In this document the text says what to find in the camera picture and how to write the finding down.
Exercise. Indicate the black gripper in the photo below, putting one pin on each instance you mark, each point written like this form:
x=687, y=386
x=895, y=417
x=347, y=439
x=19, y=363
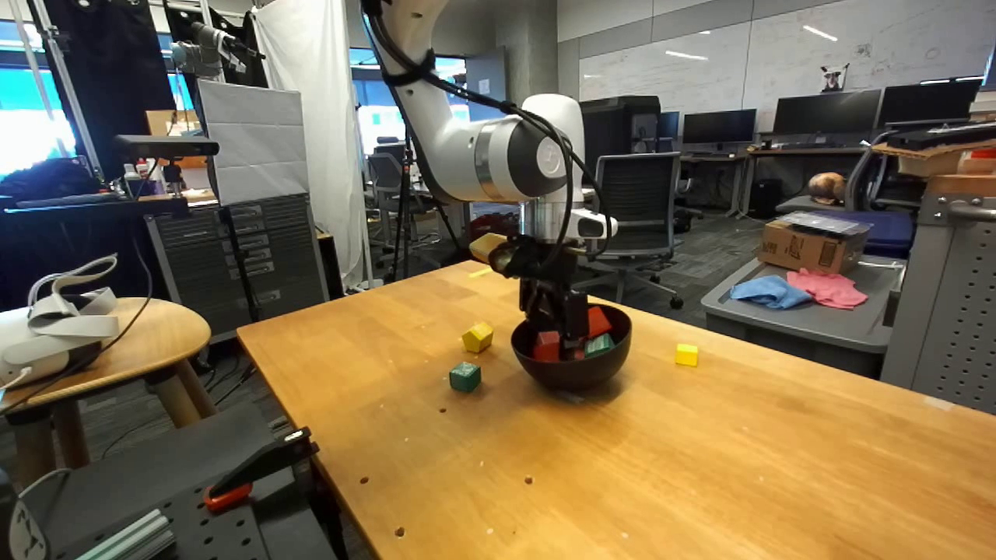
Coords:
x=548, y=270

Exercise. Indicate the red wooden block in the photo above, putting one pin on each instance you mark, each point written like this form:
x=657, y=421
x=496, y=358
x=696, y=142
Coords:
x=548, y=349
x=598, y=322

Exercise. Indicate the yellow wooden block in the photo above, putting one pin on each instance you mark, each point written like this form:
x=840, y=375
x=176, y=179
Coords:
x=479, y=338

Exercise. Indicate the green wooden block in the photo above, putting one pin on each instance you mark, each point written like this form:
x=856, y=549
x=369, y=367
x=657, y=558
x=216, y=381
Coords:
x=464, y=378
x=601, y=346

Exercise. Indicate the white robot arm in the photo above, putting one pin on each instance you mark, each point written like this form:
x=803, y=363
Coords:
x=487, y=158

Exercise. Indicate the black bowl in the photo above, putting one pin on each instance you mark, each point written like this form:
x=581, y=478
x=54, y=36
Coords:
x=571, y=378

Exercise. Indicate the small yellow block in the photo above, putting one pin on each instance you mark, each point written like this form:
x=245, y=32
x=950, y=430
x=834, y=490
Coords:
x=687, y=356

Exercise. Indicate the black mesh office chair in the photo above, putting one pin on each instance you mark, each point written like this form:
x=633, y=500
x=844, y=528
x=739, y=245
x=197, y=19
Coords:
x=648, y=187

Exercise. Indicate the large black screen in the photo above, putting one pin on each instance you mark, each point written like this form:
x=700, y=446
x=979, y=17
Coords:
x=623, y=127

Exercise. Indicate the blue cloth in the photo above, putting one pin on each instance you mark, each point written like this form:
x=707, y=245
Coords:
x=770, y=293

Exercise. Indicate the black computer monitor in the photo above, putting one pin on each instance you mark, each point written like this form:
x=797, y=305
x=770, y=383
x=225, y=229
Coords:
x=718, y=127
x=928, y=104
x=825, y=115

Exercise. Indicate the brown cardboard box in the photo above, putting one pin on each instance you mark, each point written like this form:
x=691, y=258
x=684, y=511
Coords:
x=803, y=254

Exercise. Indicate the small grey side table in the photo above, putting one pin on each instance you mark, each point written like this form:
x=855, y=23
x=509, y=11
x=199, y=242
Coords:
x=819, y=328

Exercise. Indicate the pink cloth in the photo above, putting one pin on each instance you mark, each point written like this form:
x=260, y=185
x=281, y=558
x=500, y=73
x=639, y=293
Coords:
x=830, y=290

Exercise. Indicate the grey flat pad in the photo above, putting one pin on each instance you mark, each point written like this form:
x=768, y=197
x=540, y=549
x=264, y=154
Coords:
x=825, y=227

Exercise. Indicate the brown rounded object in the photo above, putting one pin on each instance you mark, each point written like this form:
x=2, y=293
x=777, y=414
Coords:
x=825, y=187

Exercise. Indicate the dark grey filing cabinet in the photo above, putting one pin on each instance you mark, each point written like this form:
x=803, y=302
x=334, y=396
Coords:
x=245, y=261

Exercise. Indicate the grey office chair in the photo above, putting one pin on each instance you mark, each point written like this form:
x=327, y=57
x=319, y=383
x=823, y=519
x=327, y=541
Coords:
x=859, y=177

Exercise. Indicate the blue storage bin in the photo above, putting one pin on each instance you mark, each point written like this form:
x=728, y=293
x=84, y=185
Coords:
x=891, y=236

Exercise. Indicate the white foam board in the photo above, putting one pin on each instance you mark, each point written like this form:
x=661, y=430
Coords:
x=250, y=144

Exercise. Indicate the round wooden side table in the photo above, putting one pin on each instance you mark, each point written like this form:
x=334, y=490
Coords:
x=158, y=338

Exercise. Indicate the black shelf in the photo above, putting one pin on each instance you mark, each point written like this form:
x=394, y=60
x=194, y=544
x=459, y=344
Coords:
x=165, y=148

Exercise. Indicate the small cardboard box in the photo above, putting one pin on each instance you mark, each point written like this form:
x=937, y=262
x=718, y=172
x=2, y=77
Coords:
x=165, y=124

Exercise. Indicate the dark perforated mounting plate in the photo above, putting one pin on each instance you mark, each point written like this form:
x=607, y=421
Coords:
x=135, y=478

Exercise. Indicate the white VR headset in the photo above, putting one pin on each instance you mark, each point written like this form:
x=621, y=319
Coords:
x=58, y=330

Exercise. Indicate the black fabric panel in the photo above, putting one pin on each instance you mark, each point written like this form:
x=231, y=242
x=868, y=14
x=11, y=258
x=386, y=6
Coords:
x=97, y=81

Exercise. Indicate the aluminium extrusion rail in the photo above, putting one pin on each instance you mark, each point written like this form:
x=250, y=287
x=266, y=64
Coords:
x=129, y=537

